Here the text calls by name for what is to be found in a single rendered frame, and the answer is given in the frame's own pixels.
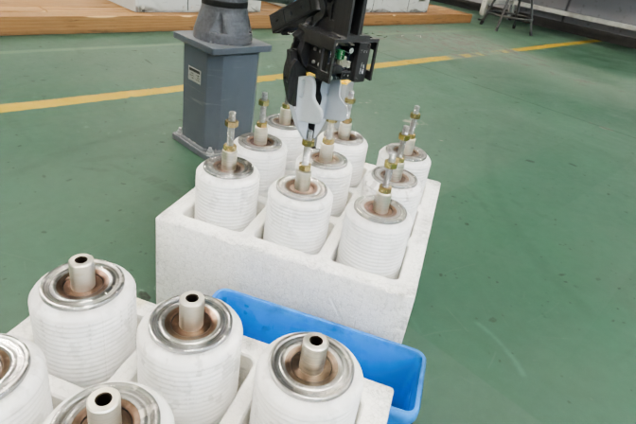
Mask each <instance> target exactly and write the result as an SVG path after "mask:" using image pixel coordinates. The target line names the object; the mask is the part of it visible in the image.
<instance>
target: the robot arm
mask: <svg viewBox="0 0 636 424"><path fill-rule="evenodd" d="M257 1H264V2H272V3H279V4H285V5H287V6H286V7H283V8H281V9H279V10H278V11H276V12H274V13H272V14H270V15H269V16H270V21H271V27H272V32H273V33H281V35H292V36H293V42H292V44H291V48H288V49H287V59H286V61H285V65H284V70H283V82H284V87H285V92H286V97H287V101H288V103H289V105H290V110H291V116H292V119H293V121H294V124H295V127H296V129H297V130H298V132H299V133H300V135H301V137H302V138H303V139H307V137H308V130H309V129H310V130H313V135H312V138H315V137H316V135H317V134H318V132H319V131H321V129H322V128H323V126H324V124H325V122H326V120H327V119H329V120H337V121H344V120H346V118H347V115H348V109H347V107H346V105H345V103H344V102H343V100H342V99H341V95H340V93H341V86H342V80H350V81H353V82H363V81H364V79H367V80H372V76H373V71H374V66H375V61H376V56H377V51H378V46H379V41H380V39H378V38H375V37H373V36H370V35H367V34H364V33H362V27H363V22H364V16H365V12H366V6H367V0H257ZM193 36H194V37H195V38H196V39H198V40H201V41H204V42H208V43H211V44H224V45H246V44H250V43H251V42H252V39H253V32H252V29H251V24H250V19H249V15H248V0H202V4H201V8H200V11H199V13H198V16H197V19H196V22H195V25H194V27H193ZM370 49H373V50H374V51H373V56H372V61H371V66H370V70H367V69H366V67H367V62H368V57H369V52H370ZM308 72H310V73H312V74H314V75H315V77H316V78H314V77H313V76H312V75H308V76H307V73H308Z"/></svg>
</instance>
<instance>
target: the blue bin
mask: <svg viewBox="0 0 636 424"><path fill-rule="evenodd" d="M212 297H215V298H217V299H220V300H221V301H223V302H224V303H226V304H227V305H229V306H230V307H231V308H232V309H233V310H234V311H235V312H236V314H237V315H238V317H239V319H240V321H241V323H242V328H243V334H242V335H244V336H246V337H249V338H252V339H255V340H258V341H261V342H262V343H265V344H268V345H269V344H271V343H272V342H273V341H275V340H276V339H278V338H280V337H282V336H285V335H288V334H291V333H295V332H319V333H322V334H324V335H327V336H328V337H330V338H332V339H334V340H336V341H338V342H340V343H341V344H343V345H344V346H345V347H346V348H347V349H349V351H350V352H351V353H352V354H353V355H354V357H355V358H356V360H357V361H358V363H359V365H360V367H361V369H362V374H363V377H364V378H365V379H368V380H372V381H374V382H377V383H380V384H383V385H386V386H389V387H391V388H392V389H393V390H394V394H393V398H392V402H391V407H390V411H389V415H388V419H387V423H386V424H411V423H413V422H414V421H415V420H416V418H417V415H418V412H419V409H420V402H421V395H422V388H423V381H424V375H425V368H426V357H425V356H424V354H423V353H422V352H421V351H419V350H417V349H415V348H412V347H409V346H407V345H404V344H399V343H396V342H392V341H389V340H386V339H383V338H381V337H378V336H375V335H372V334H369V333H365V332H362V331H359V330H357V329H354V328H351V327H346V326H343V325H339V324H336V323H333V322H330V321H328V320H325V319H322V318H319V317H316V316H313V315H309V314H306V313H304V312H301V311H298V310H295V309H290V308H287V307H283V306H280V305H277V304H275V303H272V302H269V301H266V300H263V299H260V298H257V297H253V296H251V295H248V294H245V293H242V292H239V291H234V290H231V289H220V290H217V291H216V292H215V293H214V294H213V295H212Z"/></svg>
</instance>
